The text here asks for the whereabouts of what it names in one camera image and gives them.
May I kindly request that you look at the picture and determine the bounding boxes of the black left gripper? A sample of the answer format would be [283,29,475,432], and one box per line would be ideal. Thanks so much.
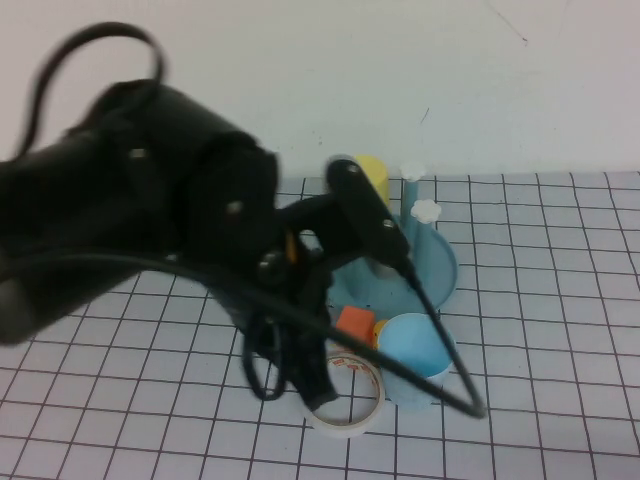
[214,234,340,409]

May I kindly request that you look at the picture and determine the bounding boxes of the light blue plastic cup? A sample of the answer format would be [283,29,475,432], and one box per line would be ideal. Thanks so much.
[375,312,459,414]

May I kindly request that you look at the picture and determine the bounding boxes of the blue cup stand with posts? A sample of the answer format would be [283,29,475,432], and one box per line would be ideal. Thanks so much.
[329,162,460,321]

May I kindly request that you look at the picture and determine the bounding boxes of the yellow plastic cup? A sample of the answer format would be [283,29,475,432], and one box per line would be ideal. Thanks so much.
[353,153,392,209]

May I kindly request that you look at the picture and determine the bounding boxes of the orange cube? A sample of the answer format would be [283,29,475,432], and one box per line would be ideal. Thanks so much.
[334,305,376,346]

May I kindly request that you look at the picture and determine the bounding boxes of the white tape roll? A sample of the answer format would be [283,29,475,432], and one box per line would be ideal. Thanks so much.
[304,349,387,439]

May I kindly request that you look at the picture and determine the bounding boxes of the white checkered tablecloth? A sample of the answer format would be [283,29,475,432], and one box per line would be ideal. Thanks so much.
[0,172,640,480]

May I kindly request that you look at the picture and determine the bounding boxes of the black left camera cable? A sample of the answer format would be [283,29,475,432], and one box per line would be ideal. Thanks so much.
[144,252,489,420]

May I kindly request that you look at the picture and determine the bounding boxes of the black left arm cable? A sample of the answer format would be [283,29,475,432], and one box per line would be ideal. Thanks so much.
[14,20,169,151]

